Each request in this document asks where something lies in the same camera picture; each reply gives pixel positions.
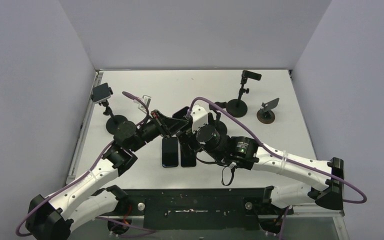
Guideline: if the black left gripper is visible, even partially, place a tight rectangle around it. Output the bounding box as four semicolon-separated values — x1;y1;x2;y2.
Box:
129;109;188;153

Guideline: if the black smartphone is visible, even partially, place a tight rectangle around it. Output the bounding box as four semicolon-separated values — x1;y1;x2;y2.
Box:
161;137;179;168
180;145;197;168

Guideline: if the black round-base stand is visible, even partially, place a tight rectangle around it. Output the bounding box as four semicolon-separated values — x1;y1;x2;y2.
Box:
226;70;262;118
208;101;228;135
98;100;127;135

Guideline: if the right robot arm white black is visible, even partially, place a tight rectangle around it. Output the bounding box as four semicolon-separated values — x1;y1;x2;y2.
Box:
176;125;344;214

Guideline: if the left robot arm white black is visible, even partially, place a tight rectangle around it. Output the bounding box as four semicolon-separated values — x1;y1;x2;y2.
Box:
22;107;197;240

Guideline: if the grey smartphone on left stand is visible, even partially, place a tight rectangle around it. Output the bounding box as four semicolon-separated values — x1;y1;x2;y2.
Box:
90;82;114;104

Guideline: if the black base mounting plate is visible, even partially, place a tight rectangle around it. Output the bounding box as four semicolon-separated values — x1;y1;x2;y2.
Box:
108;186;286;233

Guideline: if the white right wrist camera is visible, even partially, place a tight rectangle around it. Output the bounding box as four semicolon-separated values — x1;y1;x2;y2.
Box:
186;104;208;133

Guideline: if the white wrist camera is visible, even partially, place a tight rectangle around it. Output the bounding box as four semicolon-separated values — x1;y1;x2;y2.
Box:
138;94;152;113
186;104;208;133

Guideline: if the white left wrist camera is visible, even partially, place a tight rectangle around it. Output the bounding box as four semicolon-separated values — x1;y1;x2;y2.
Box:
138;94;152;113

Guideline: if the aluminium table frame rail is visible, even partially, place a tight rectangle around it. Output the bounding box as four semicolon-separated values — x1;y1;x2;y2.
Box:
64;69;104;186

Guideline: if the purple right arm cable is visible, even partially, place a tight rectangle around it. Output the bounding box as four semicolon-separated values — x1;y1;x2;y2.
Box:
185;96;368;240

